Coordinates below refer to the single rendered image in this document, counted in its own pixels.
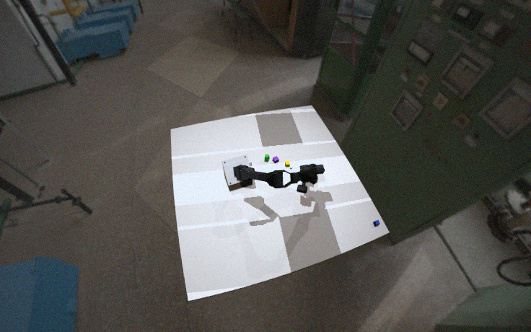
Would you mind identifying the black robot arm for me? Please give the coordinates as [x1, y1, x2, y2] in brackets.
[233, 163, 325, 188]

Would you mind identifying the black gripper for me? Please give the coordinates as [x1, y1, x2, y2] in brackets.
[297, 178, 307, 193]

